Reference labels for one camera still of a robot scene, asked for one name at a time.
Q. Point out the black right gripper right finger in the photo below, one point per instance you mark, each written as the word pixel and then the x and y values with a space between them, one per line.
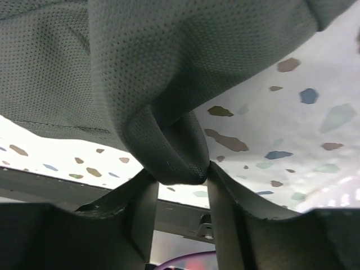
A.
pixel 251 232

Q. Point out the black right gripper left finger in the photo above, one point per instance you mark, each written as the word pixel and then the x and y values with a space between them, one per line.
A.
pixel 113 232

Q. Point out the grey t-shirt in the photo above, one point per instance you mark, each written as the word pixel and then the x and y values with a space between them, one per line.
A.
pixel 128 74

